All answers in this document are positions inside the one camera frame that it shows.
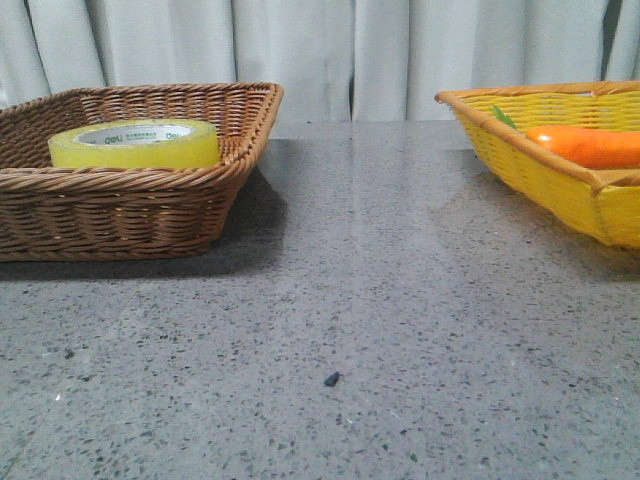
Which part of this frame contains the yellow tape roll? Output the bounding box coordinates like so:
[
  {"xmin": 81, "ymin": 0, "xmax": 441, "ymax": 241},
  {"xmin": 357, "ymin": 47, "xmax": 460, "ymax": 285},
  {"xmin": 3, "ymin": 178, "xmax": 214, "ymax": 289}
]
[{"xmin": 48, "ymin": 118, "xmax": 221, "ymax": 169}]

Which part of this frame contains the small black debris piece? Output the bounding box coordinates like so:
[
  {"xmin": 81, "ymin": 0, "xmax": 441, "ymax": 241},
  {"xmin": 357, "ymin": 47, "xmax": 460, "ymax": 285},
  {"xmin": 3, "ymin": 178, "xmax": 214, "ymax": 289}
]
[{"xmin": 324, "ymin": 371, "xmax": 340, "ymax": 387}]

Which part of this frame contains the white curtain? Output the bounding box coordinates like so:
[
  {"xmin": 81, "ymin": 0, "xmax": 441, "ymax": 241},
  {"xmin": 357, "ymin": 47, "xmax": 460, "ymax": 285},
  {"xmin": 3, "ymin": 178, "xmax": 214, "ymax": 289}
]
[{"xmin": 1, "ymin": 1, "xmax": 639, "ymax": 123}]

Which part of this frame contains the brown wicker basket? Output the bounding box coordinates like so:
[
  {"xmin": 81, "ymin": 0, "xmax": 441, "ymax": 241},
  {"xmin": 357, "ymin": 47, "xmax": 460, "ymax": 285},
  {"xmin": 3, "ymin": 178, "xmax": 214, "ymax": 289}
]
[{"xmin": 1, "ymin": 82, "xmax": 284, "ymax": 261}]

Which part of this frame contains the yellow wicker basket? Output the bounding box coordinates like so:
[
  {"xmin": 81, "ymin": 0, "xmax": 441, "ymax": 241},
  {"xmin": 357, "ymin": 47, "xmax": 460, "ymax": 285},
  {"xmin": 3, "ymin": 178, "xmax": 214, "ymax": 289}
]
[{"xmin": 435, "ymin": 80, "xmax": 639, "ymax": 248}]

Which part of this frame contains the orange toy carrot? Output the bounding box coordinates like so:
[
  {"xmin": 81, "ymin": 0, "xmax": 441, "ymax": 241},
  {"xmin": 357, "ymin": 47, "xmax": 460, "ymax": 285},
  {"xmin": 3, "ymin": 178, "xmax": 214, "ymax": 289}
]
[{"xmin": 482, "ymin": 105, "xmax": 639, "ymax": 170}]

